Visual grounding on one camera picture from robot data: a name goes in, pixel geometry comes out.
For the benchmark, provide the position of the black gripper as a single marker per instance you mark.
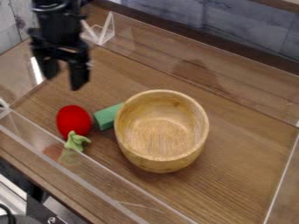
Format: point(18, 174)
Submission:
point(56, 42)

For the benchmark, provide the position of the red plush fruit green stem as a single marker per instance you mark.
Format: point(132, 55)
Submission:
point(73, 125)

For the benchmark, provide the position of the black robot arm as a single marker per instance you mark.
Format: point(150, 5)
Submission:
point(57, 5)

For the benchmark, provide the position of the green rectangular block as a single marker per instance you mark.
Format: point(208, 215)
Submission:
point(104, 117)

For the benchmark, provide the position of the wooden bowl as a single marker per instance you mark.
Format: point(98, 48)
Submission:
point(161, 129)

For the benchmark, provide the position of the clear acrylic corner bracket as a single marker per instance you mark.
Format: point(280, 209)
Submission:
point(94, 34)

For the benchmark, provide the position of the clear acrylic front wall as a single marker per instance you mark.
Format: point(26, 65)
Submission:
point(81, 183)

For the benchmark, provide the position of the black metal table bracket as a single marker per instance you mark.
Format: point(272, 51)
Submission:
point(37, 211)

